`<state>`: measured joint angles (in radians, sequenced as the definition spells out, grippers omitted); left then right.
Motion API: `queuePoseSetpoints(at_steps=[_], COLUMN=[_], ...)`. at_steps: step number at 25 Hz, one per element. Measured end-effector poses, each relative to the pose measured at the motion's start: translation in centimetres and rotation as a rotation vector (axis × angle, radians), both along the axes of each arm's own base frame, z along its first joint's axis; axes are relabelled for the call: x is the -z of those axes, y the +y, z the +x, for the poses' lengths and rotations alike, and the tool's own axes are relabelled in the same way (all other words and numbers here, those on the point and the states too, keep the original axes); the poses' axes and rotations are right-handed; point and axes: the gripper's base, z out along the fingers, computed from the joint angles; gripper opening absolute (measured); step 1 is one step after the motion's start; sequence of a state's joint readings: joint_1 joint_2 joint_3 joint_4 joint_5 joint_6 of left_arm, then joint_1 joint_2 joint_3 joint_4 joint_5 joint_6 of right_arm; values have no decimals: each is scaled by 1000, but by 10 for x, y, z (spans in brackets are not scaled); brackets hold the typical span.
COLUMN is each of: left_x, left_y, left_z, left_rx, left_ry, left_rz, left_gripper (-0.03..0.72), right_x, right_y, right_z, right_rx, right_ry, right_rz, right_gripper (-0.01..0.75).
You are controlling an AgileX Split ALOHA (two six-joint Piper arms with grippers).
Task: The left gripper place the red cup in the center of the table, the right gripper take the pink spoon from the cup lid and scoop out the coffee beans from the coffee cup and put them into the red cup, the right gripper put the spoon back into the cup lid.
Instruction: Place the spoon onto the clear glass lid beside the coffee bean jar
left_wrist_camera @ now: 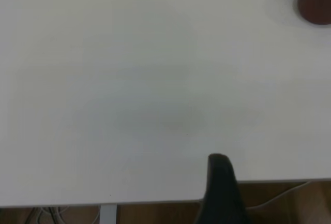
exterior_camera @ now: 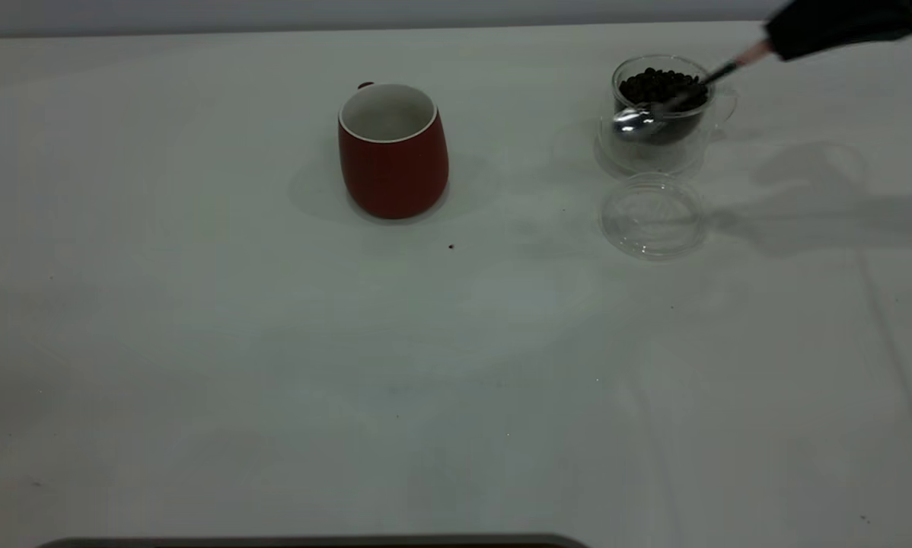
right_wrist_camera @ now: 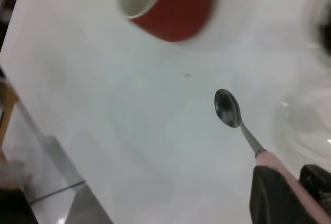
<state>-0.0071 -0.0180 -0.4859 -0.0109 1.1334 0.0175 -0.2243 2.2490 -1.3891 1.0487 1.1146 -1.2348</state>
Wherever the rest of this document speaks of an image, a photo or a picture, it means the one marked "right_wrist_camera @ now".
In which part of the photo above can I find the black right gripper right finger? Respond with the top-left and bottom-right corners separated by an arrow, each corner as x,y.
299,163 -> 331,209

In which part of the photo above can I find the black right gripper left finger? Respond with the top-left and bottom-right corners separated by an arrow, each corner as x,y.
249,166 -> 328,224

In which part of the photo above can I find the pink handled metal spoon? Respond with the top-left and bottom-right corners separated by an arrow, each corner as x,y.
214,88 -> 331,224

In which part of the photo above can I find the red ceramic mug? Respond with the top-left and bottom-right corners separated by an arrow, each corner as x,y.
116,0 -> 216,43

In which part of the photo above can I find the clear glass cup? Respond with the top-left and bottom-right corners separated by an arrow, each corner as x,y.
301,0 -> 331,63

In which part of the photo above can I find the black cable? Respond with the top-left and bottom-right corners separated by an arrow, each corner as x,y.
27,180 -> 86,204

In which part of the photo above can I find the wooden furniture frame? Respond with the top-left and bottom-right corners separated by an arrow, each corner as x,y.
0,80 -> 20,146

